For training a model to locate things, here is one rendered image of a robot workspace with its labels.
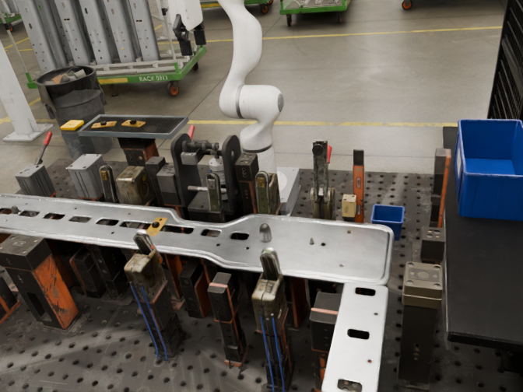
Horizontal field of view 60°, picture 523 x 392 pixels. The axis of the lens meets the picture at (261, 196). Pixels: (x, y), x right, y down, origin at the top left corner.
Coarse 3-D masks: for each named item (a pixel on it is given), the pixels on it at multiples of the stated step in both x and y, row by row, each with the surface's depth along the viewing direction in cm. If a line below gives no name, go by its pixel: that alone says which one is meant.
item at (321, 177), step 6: (318, 144) 119; (324, 144) 118; (312, 150) 117; (318, 150) 116; (324, 150) 118; (318, 156) 121; (324, 156) 119; (318, 162) 121; (324, 162) 120; (318, 168) 122; (324, 168) 121; (318, 174) 123; (324, 174) 121; (318, 180) 124; (324, 180) 122; (324, 186) 123; (324, 192) 124
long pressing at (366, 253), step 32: (0, 224) 144; (32, 224) 142; (64, 224) 140; (96, 224) 138; (192, 224) 131; (224, 224) 129; (256, 224) 128; (288, 224) 126; (320, 224) 124; (352, 224) 122; (192, 256) 121; (224, 256) 118; (256, 256) 116; (288, 256) 115; (320, 256) 114; (352, 256) 112; (384, 256) 111
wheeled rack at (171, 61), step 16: (160, 0) 446; (192, 32) 549; (16, 48) 504; (176, 48) 570; (192, 48) 558; (96, 64) 554; (112, 64) 532; (128, 64) 527; (144, 64) 523; (160, 64) 520; (176, 64) 480; (192, 64) 521; (32, 80) 531; (112, 80) 502; (128, 80) 499; (144, 80) 496; (160, 80) 492; (176, 80) 498
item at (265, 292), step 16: (256, 288) 101; (272, 288) 100; (256, 304) 100; (272, 304) 99; (256, 320) 103; (272, 320) 100; (272, 336) 106; (288, 336) 115; (272, 352) 107; (288, 352) 114; (272, 368) 114; (288, 368) 116; (272, 384) 115; (288, 384) 117
